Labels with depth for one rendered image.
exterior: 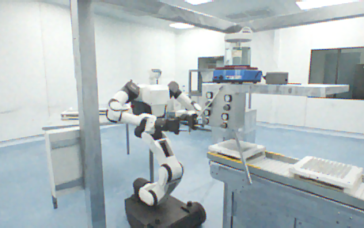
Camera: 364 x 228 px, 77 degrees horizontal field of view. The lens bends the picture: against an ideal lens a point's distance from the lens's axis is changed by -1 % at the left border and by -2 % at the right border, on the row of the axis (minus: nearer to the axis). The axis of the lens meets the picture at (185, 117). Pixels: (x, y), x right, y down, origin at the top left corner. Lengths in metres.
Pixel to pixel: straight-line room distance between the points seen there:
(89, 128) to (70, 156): 0.14
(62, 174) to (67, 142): 0.13
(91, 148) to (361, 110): 6.01
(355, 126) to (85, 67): 6.08
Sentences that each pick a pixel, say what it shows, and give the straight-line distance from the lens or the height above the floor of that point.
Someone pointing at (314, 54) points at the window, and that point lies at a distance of 6.51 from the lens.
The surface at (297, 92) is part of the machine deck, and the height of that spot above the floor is 1.25.
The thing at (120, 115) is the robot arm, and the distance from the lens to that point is 1.58.
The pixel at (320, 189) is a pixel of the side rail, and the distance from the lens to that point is 1.12.
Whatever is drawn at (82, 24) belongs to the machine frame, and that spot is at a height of 1.49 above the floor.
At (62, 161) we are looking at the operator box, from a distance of 1.02.
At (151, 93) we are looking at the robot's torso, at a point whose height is 1.18.
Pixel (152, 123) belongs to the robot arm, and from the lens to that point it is 1.59.
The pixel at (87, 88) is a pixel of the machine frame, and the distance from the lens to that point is 0.93.
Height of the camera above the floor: 1.30
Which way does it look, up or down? 10 degrees down
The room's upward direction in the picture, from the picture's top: straight up
